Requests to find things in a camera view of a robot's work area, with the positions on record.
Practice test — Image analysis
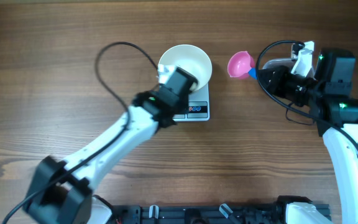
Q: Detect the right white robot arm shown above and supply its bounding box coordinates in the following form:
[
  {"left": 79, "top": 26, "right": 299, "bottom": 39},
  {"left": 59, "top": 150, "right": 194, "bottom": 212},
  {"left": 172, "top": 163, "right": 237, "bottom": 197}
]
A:
[{"left": 255, "top": 42, "right": 358, "bottom": 223}]

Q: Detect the right black camera cable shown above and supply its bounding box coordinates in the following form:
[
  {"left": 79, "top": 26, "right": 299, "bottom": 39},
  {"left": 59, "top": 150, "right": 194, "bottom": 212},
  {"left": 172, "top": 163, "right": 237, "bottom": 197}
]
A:
[{"left": 255, "top": 39, "right": 358, "bottom": 203}]

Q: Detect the white bowl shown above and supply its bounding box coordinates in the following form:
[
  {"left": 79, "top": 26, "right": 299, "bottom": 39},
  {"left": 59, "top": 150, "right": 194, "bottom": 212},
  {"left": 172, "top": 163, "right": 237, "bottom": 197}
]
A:
[{"left": 158, "top": 44, "right": 213, "bottom": 92}]

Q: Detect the white digital kitchen scale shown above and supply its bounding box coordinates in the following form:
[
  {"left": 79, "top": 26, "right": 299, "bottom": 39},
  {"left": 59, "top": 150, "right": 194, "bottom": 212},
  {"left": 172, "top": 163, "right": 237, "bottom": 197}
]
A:
[{"left": 173, "top": 84, "right": 210, "bottom": 122}]

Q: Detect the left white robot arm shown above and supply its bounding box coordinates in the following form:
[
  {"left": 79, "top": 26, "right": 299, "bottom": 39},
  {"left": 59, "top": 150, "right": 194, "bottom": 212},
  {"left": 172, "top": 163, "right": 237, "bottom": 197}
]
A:
[{"left": 22, "top": 65, "right": 202, "bottom": 224}]

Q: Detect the clear plastic bean container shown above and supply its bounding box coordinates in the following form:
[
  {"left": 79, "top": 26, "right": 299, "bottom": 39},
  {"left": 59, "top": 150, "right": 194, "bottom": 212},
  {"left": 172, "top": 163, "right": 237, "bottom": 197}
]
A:
[{"left": 262, "top": 58, "right": 296, "bottom": 70}]

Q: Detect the pink scoop blue handle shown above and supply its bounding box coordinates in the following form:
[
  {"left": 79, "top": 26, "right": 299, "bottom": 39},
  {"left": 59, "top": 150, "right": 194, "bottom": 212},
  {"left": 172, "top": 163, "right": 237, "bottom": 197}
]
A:
[{"left": 227, "top": 51, "right": 257, "bottom": 80}]

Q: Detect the black camera cable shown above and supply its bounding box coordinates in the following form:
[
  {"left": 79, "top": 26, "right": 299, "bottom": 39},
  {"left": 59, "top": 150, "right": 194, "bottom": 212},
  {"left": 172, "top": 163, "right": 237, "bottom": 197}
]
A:
[
  {"left": 255, "top": 39, "right": 358, "bottom": 203},
  {"left": 1, "top": 41, "right": 160, "bottom": 224}
]

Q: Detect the left black camera cable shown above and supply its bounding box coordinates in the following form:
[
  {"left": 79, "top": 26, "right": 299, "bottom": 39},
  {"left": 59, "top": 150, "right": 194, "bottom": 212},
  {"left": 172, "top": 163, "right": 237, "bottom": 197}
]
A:
[{"left": 1, "top": 41, "right": 160, "bottom": 224}]

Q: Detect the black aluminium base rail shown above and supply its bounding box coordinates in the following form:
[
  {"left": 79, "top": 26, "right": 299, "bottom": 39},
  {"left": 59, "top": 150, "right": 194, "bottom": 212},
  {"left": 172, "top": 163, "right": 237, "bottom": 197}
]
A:
[{"left": 91, "top": 195, "right": 332, "bottom": 224}]

